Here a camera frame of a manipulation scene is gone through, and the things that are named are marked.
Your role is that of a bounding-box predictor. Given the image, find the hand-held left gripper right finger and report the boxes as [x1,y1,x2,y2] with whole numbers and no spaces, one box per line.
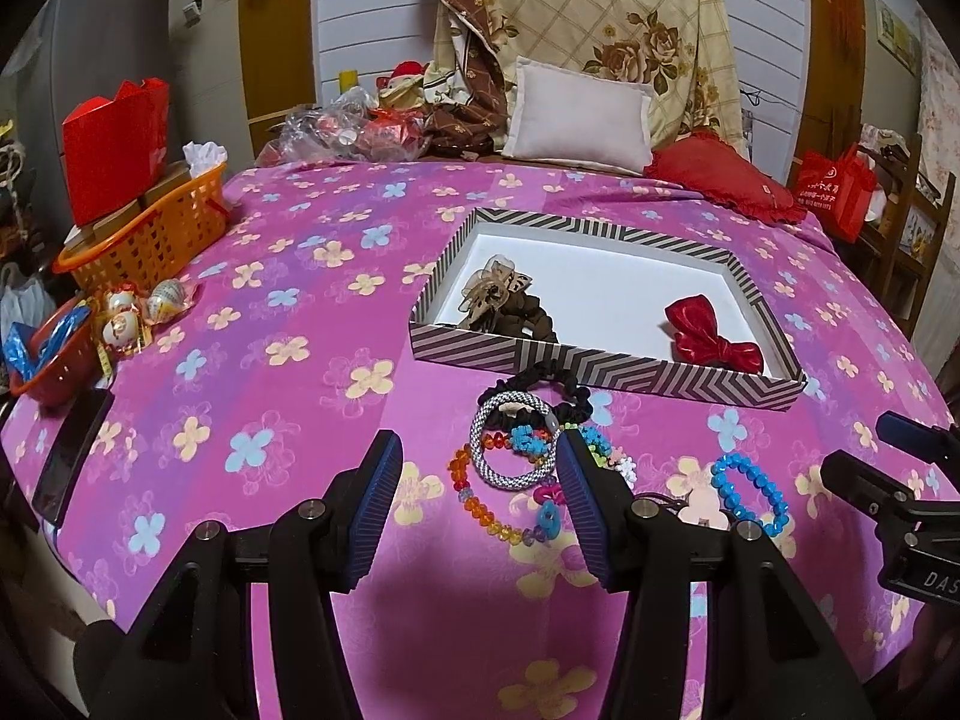
[553,431,878,720]

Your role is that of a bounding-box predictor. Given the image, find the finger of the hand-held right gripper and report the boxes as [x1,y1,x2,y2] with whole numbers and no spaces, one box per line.
[820,450,944,535]
[876,412,960,467]

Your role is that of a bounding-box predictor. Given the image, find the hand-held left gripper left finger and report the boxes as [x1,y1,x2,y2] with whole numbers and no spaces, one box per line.
[75,429,406,720]

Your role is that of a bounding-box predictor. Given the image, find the colourful flower bead bracelet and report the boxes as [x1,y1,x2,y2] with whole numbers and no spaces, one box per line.
[487,420,639,485]

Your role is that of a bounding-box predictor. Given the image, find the orange multicolour crystal bead bracelet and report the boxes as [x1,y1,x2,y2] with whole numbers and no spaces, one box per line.
[448,427,571,550]

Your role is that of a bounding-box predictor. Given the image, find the black white woven bracelet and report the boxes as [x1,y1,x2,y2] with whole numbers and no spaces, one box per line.
[469,390,563,489]

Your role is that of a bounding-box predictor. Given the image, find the black scrunchie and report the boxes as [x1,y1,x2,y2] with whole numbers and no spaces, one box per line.
[478,361,595,430]

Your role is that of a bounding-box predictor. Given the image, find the blue bead bracelet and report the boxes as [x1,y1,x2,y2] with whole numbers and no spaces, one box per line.
[710,454,793,539]

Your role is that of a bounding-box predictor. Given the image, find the black white striped box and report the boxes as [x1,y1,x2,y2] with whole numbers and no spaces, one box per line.
[409,208,808,413]

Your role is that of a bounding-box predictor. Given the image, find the pink floral bedsheet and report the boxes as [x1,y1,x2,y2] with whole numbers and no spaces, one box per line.
[0,157,955,720]

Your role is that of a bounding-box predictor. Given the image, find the wooden chair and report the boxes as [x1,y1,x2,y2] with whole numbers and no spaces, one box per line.
[855,131,960,340]

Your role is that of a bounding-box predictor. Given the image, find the brown scrunchie with beige bow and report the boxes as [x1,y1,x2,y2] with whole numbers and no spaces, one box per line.
[457,255,562,344]

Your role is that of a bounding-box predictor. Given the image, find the red satin bow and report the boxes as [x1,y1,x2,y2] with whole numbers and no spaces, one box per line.
[663,296,765,374]

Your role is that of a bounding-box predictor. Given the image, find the red shopping bag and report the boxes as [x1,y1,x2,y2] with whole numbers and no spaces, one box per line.
[787,142,879,245]

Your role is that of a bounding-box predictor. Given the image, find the black phone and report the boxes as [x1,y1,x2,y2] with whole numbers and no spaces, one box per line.
[32,388,116,528]

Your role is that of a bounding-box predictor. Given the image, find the red ruffled cushion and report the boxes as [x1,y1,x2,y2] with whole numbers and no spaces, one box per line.
[644,131,808,227]

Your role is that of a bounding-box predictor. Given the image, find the orange plastic basket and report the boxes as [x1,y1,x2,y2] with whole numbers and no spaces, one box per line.
[52,161,230,294]

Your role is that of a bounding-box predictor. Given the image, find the floral curtain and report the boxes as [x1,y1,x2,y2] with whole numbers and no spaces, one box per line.
[918,15,960,182]

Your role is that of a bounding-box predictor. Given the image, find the red plastic colander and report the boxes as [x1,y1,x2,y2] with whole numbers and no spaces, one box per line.
[7,296,107,407]

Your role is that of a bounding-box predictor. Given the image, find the red foil packets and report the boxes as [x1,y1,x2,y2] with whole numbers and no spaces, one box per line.
[358,109,425,163]

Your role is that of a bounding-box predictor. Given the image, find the clear plastic bag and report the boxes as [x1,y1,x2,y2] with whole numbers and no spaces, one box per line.
[273,86,384,163]

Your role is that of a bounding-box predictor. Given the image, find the brown cardboard box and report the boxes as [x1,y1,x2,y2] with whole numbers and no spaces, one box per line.
[144,163,197,205]
[64,197,145,250]

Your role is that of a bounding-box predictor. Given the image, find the white tissue paper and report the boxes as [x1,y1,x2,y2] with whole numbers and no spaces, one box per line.
[182,139,229,175]

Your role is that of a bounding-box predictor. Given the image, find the white plastic bag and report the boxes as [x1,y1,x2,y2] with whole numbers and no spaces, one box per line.
[0,262,58,347]

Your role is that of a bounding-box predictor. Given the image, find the white pillow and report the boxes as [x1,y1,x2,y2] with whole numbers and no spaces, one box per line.
[500,57,656,174]

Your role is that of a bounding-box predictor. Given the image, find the santa doll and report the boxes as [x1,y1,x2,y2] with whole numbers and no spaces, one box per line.
[376,61,429,110]

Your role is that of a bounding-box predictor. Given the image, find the red paper bag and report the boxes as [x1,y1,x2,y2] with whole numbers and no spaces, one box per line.
[62,77,172,228]

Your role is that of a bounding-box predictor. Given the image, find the brown patterned blanket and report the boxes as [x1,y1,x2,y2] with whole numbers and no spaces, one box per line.
[409,0,520,160]

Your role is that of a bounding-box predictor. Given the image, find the white slatted headboard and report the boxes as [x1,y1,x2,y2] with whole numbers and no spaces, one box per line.
[238,0,868,190]

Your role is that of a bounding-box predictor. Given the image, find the cream floral quilt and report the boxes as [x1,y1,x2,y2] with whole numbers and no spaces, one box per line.
[405,0,752,160]

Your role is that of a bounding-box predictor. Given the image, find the grey refrigerator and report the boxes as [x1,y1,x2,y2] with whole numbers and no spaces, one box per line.
[0,0,175,167]

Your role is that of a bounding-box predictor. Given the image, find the framed wall picture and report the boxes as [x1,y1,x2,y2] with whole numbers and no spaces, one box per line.
[873,0,920,77]

